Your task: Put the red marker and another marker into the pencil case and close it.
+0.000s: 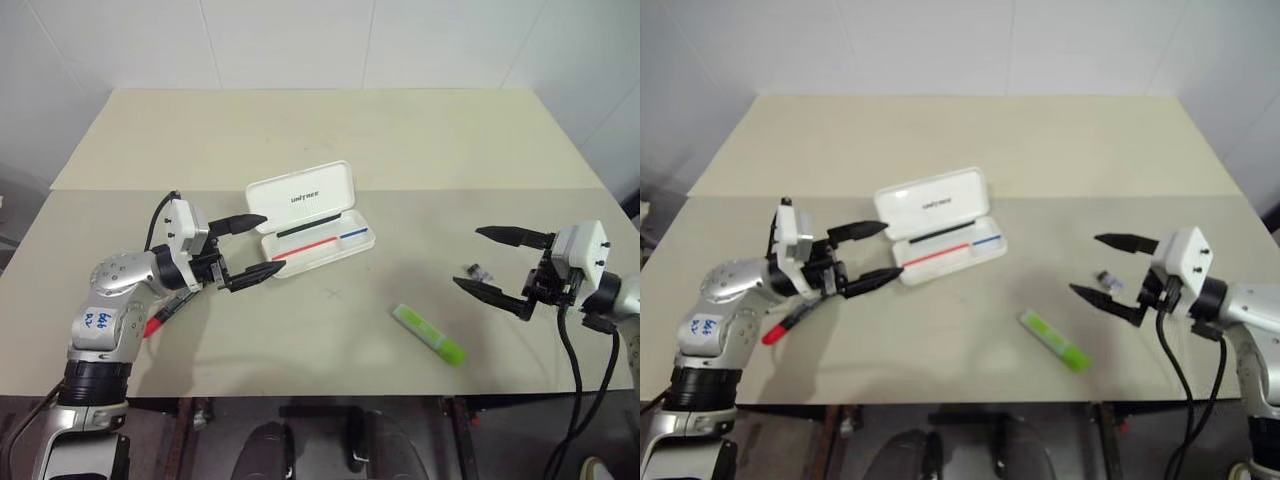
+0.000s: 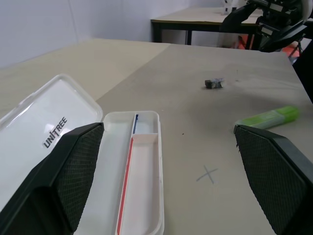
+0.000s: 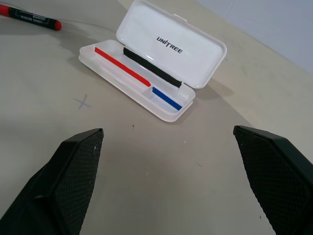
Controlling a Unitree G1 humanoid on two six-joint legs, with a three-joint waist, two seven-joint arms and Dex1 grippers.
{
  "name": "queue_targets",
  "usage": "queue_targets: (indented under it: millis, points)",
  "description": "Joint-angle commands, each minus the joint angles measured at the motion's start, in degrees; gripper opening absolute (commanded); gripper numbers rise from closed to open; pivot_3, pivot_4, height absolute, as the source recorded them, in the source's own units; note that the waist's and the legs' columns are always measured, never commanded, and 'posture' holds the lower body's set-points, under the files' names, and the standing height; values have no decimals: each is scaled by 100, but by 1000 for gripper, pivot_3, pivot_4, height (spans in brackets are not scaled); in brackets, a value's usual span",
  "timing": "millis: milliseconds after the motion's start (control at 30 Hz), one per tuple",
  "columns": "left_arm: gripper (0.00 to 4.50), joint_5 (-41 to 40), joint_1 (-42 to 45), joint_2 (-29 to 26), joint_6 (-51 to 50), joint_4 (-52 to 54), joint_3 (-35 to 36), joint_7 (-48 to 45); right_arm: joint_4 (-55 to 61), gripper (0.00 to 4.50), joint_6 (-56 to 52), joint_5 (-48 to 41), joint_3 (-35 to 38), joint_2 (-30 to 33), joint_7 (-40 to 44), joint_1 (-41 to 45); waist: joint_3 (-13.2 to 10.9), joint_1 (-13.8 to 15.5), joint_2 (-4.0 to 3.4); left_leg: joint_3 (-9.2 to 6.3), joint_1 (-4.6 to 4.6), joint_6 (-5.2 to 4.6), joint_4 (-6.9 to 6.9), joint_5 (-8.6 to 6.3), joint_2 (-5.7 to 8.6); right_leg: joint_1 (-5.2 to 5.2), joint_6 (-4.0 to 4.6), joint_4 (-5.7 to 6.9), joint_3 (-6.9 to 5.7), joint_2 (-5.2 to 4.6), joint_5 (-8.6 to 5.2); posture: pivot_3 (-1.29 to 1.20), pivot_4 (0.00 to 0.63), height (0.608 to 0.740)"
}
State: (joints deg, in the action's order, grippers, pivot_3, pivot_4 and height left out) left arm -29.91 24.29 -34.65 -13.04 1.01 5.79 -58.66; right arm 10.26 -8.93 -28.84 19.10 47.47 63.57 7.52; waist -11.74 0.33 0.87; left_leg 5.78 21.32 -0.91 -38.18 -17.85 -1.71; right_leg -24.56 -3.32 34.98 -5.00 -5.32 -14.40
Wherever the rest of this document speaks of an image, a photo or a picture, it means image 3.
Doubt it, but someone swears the red and black marker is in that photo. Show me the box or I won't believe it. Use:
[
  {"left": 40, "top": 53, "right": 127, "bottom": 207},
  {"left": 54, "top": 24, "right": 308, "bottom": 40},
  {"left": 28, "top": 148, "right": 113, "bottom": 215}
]
[{"left": 0, "top": 4, "right": 62, "bottom": 31}]

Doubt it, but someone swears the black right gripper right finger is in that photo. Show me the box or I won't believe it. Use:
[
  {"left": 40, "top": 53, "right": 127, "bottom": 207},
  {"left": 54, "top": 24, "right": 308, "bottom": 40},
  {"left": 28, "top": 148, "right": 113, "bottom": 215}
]
[{"left": 233, "top": 125, "right": 313, "bottom": 235}]

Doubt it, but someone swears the white plastic pencil case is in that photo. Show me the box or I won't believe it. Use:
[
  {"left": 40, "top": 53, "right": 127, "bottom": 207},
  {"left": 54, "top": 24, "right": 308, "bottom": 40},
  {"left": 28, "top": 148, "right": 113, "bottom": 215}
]
[{"left": 78, "top": 0, "right": 227, "bottom": 123}]

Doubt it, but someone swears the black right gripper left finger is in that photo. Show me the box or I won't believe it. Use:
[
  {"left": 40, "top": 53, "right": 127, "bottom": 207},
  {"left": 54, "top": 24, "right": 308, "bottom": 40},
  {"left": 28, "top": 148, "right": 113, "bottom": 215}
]
[{"left": 0, "top": 128, "right": 104, "bottom": 235}]

